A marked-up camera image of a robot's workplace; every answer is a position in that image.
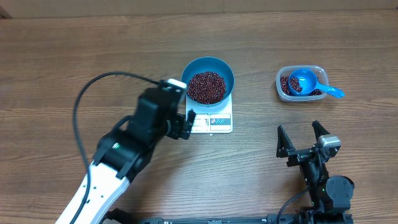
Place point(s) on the blue plastic measuring scoop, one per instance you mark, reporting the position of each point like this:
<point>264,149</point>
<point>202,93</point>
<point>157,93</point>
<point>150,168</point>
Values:
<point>302,82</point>

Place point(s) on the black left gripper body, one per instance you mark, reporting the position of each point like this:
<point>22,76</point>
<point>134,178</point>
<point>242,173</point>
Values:
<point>175,126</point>

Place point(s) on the white digital kitchen scale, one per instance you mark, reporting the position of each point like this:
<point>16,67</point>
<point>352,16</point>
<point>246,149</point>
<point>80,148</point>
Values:
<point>211,119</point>

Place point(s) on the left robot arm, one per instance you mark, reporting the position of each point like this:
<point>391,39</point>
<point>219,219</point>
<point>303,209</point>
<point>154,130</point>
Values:
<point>127,149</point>

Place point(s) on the clear plastic food container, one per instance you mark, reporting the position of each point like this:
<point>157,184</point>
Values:
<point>286,72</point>

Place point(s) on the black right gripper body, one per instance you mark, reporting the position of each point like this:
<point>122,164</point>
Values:
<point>298,156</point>

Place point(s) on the red beans in bowl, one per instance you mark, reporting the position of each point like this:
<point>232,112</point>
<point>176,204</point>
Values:
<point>206,88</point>

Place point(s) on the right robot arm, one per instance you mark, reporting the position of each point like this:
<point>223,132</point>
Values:
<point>330,195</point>

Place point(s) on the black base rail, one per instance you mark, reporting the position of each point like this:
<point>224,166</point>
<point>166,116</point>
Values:
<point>269,219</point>

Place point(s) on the teal metal bowl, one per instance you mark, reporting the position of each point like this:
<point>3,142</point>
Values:
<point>212,64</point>

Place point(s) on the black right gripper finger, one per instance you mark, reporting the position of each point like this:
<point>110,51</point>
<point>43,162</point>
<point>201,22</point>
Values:
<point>319,130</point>
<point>284,144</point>

